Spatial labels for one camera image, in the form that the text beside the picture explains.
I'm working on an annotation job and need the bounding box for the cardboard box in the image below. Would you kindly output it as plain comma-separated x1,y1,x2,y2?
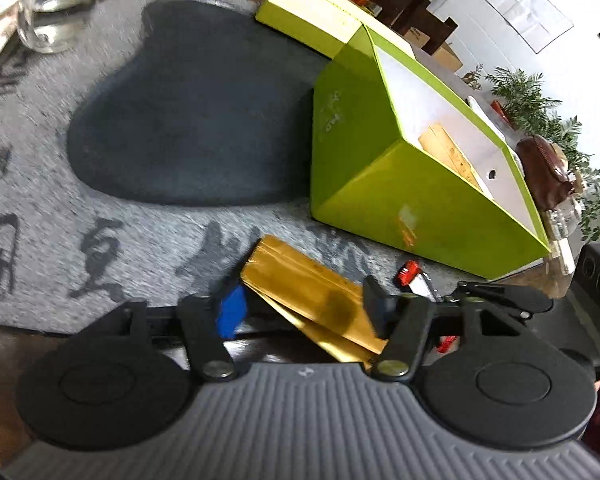
432,42,465,73

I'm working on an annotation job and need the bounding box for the red snack packet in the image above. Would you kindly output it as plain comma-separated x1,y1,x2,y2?
395,260,457,355

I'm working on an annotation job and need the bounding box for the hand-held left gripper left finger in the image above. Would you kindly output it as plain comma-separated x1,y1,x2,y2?
75,284,247,381

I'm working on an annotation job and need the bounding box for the gold foil pouch black print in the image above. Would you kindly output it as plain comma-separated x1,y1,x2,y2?
419,124,485,192

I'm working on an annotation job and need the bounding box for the white wall notice sheet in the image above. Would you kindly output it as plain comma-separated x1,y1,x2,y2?
485,0,575,53

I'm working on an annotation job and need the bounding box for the leafy green plant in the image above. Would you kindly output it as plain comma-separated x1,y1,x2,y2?
550,115,600,248

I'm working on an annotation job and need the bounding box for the plain gold foil pouch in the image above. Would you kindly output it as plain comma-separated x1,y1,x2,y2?
240,235,388,367

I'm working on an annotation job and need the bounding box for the glass pitcher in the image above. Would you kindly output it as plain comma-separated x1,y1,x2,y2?
15,0,106,55

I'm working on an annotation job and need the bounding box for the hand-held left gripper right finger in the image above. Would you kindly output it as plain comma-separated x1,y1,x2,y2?
362,276,536,382

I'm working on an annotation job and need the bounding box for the small glass teapot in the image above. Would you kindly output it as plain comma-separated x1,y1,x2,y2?
544,197,583,241

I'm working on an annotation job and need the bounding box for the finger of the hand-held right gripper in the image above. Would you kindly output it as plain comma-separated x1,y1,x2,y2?
452,280,556,313

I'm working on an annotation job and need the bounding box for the brown leather pouch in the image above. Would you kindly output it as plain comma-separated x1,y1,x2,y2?
516,135,581,211

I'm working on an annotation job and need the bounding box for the yellow-green box lid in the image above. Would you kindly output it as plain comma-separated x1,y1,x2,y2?
255,0,416,61

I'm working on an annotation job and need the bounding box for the grey stone tea tray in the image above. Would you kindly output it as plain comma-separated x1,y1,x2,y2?
0,0,481,336

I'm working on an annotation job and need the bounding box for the green shoe box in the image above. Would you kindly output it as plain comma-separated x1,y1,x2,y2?
310,25,552,281

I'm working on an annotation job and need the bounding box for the small twiggy potted plant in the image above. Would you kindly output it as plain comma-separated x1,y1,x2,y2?
460,62,486,91

